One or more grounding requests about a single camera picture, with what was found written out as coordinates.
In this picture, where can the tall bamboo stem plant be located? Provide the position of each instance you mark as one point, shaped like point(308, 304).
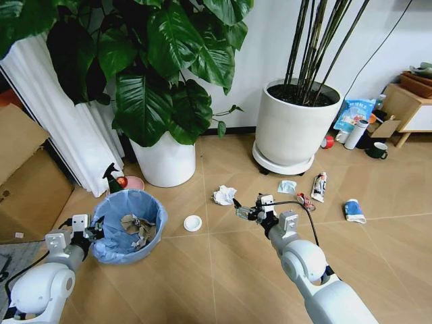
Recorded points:
point(314, 44)

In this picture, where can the orange bowl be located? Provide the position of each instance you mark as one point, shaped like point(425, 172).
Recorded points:
point(372, 118)

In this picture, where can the tapered white plant pot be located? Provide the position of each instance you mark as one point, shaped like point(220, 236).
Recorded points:
point(165, 162)

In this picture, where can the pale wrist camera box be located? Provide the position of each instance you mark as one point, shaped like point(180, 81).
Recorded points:
point(81, 223)
point(268, 203)

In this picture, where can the brown cardboard box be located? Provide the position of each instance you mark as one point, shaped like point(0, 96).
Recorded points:
point(23, 175)

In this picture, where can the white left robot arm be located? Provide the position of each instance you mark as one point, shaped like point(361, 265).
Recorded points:
point(40, 287)

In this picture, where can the trash bin with blue bag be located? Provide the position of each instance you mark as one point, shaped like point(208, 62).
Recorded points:
point(111, 243)

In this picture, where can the red snack wrapper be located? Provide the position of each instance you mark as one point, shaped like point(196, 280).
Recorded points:
point(305, 201)

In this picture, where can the dark green spray bottle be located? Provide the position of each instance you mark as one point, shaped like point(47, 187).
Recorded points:
point(113, 180)

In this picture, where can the brown rectangular tray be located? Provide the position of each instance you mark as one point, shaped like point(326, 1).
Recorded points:
point(416, 84)

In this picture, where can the small open cardboard box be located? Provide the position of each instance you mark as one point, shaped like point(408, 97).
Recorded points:
point(386, 128)

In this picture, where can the crumpled white paper ball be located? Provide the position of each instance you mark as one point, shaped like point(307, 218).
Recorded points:
point(223, 195)

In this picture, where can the white mug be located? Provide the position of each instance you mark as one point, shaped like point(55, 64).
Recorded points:
point(341, 136)

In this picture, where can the pale blue tissue packet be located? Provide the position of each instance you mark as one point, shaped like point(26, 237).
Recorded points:
point(287, 186)

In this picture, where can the white thermos bottle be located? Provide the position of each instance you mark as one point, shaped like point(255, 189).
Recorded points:
point(355, 135)

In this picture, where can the red tape roll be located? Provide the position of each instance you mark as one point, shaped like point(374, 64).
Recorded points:
point(326, 142)

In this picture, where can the white toothpaste tube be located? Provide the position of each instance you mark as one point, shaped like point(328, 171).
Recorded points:
point(319, 187)

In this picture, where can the cardboard scraps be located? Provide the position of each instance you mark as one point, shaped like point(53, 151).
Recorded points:
point(141, 231)

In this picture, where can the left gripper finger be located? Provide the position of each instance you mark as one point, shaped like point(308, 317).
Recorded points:
point(92, 235)
point(98, 224)

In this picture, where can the dark green mug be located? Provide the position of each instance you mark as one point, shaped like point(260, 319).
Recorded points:
point(376, 151)

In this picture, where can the large-leaf green plant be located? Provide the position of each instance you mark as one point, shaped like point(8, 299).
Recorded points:
point(162, 67)

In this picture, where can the white round lid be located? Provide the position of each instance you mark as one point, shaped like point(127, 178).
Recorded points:
point(192, 223)

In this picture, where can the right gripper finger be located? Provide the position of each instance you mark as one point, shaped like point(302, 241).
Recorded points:
point(259, 201)
point(245, 213)

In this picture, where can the white wheeled planter tray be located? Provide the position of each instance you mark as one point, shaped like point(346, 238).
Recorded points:
point(280, 167)

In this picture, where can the blue and white packet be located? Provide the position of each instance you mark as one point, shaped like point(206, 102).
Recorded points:
point(354, 210)

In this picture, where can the grey floor mat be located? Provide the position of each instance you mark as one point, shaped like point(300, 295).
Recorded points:
point(17, 256)

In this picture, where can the green ceramic dish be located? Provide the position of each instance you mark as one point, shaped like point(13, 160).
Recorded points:
point(422, 70)

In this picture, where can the white pleated curtain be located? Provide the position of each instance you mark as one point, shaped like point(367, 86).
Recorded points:
point(67, 128)

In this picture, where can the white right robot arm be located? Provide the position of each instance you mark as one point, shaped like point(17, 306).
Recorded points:
point(303, 266)

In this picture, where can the large round white planter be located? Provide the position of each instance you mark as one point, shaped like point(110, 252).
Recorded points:
point(293, 131)

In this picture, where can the blue printed plastic bag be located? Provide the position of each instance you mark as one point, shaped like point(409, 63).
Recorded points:
point(352, 113)

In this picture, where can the green plastic bottle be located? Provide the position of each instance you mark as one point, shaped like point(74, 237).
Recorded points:
point(379, 101)

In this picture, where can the light wooden cabinet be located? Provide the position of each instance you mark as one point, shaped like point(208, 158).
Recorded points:
point(408, 108)

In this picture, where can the pink shallow basin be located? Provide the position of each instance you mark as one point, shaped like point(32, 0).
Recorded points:
point(135, 184)

